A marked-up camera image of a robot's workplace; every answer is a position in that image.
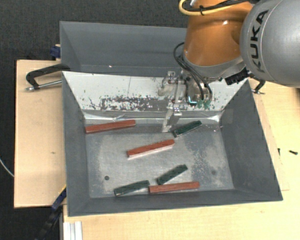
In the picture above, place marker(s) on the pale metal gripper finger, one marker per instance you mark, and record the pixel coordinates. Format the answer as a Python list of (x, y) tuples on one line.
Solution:
[(168, 82), (172, 120)]

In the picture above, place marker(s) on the dark green flat block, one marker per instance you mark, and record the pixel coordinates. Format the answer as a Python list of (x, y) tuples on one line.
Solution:
[(131, 187), (187, 128), (172, 174)]

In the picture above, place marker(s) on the red-brown flat block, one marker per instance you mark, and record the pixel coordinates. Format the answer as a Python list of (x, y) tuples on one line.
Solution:
[(110, 126), (150, 148), (173, 187)]

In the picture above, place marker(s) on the grey metal bin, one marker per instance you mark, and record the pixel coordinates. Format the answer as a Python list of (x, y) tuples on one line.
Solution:
[(145, 166)]

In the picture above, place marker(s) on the small black screw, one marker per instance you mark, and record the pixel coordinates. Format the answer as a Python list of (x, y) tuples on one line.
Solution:
[(293, 152)]

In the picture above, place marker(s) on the pale wood flat board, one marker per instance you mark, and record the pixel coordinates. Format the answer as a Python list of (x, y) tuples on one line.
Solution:
[(38, 139)]

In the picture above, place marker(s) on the black cylinder on white bracket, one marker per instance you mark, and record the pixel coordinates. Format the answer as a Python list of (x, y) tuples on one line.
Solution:
[(236, 77)]

